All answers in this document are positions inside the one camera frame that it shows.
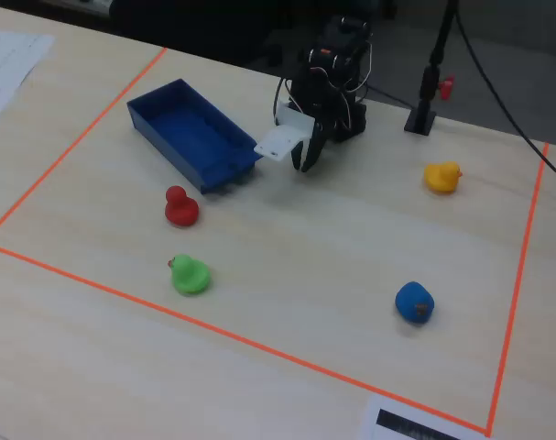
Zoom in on red white servo wire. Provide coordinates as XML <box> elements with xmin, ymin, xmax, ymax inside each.
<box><xmin>348</xmin><ymin>40</ymin><xmax>375</xmax><ymax>134</ymax></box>

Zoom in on blue rubber duck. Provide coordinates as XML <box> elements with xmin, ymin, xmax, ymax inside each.
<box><xmin>394</xmin><ymin>280</ymin><xmax>436</xmax><ymax>325</ymax></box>

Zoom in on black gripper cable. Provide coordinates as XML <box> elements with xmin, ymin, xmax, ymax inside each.
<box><xmin>272</xmin><ymin>76</ymin><xmax>306</xmax><ymax>126</ymax></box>

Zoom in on red rubber duck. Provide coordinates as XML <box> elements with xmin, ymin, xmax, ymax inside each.
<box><xmin>164</xmin><ymin>184</ymin><xmax>201</xmax><ymax>228</ymax></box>

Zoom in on blue plastic box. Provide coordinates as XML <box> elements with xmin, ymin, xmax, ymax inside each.
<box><xmin>125</xmin><ymin>78</ymin><xmax>265</xmax><ymax>195</ymax></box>

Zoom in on black camera stand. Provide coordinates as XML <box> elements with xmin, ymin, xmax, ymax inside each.
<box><xmin>404</xmin><ymin>0</ymin><xmax>460</xmax><ymax>136</ymax></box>

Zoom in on white paper with black bar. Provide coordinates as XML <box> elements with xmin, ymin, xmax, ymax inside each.
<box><xmin>358</xmin><ymin>393</ymin><xmax>489</xmax><ymax>440</ymax></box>

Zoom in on thin black cable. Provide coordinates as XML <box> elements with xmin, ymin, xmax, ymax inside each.
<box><xmin>366</xmin><ymin>84</ymin><xmax>419</xmax><ymax>111</ymax></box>

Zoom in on black office chair base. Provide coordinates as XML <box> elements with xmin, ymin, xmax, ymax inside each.
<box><xmin>258</xmin><ymin>27</ymin><xmax>306</xmax><ymax>70</ymax></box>

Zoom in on yellow rubber duck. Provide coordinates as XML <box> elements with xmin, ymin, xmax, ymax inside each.
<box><xmin>422</xmin><ymin>160</ymin><xmax>463</xmax><ymax>195</ymax></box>

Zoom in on orange tape strip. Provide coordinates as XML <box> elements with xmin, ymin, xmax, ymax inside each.
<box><xmin>0</xmin><ymin>47</ymin><xmax>169</xmax><ymax>243</ymax></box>
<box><xmin>485</xmin><ymin>142</ymin><xmax>550</xmax><ymax>436</ymax></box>
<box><xmin>0</xmin><ymin>241</ymin><xmax>492</xmax><ymax>436</ymax></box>

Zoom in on white printed paper sheet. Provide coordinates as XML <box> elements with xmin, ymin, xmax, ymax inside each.
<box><xmin>0</xmin><ymin>27</ymin><xmax>57</xmax><ymax>134</ymax></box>

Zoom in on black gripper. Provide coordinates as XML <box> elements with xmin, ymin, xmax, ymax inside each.
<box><xmin>289</xmin><ymin>68</ymin><xmax>347</xmax><ymax>174</ymax></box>

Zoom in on green rubber duck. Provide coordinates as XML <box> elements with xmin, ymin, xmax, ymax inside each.
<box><xmin>167</xmin><ymin>254</ymin><xmax>211</xmax><ymax>295</ymax></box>

